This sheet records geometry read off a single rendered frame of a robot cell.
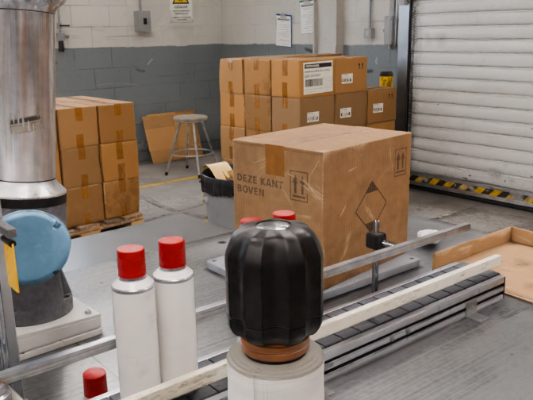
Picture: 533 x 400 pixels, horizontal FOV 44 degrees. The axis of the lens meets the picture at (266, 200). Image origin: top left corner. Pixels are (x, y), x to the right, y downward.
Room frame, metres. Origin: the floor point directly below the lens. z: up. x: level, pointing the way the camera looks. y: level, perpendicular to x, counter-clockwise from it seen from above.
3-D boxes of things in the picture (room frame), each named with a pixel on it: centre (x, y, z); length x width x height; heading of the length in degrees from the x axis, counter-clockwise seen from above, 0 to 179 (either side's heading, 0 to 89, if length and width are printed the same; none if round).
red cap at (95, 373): (0.85, 0.25, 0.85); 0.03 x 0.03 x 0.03
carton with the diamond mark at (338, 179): (1.35, -0.12, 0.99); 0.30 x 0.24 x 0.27; 136
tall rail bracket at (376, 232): (1.13, -0.22, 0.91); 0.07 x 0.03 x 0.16; 39
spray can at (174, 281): (0.77, 0.12, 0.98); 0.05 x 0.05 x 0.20
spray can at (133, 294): (0.74, 0.16, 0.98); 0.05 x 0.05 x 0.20
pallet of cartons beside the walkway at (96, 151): (4.46, 1.54, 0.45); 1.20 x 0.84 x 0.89; 43
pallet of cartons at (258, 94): (5.04, -0.34, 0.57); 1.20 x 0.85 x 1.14; 134
